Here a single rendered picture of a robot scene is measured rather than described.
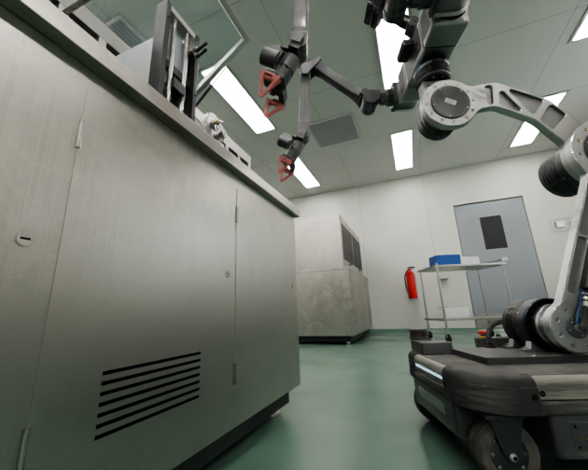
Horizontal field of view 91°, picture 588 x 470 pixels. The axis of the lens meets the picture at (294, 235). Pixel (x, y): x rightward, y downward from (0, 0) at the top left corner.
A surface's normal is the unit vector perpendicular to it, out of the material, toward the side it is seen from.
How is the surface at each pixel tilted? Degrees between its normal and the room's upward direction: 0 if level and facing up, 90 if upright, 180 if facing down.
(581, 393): 90
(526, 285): 90
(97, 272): 90
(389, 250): 90
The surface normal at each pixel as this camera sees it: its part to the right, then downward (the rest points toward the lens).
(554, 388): -0.07, -0.25
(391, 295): -0.38, -0.22
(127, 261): 0.92, -0.13
